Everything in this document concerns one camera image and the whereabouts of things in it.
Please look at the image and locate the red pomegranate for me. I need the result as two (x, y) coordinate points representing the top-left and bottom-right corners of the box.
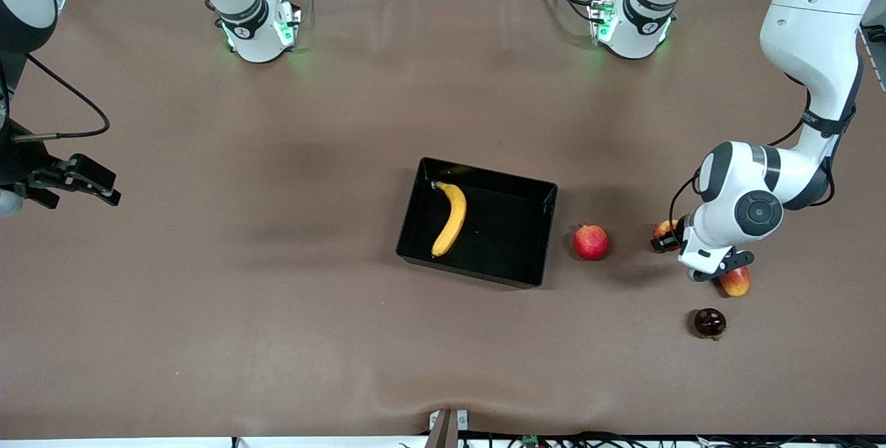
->
(572, 222), (611, 262)

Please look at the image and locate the metal camera mount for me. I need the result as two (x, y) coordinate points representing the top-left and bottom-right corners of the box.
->
(428, 409), (469, 448)

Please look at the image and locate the brown table mat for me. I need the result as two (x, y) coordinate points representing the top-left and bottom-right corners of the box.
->
(0, 0), (886, 439)

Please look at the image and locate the yellow banana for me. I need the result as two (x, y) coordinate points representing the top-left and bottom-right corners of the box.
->
(431, 181), (468, 259)

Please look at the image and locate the red yellow mango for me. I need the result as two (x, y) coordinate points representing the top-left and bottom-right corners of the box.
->
(718, 266), (752, 298)

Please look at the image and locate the black plastic box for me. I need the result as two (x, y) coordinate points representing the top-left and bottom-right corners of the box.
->
(395, 156), (559, 289)

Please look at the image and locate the dark purple mangosteen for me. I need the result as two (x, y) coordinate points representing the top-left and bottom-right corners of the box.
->
(694, 307), (727, 341)

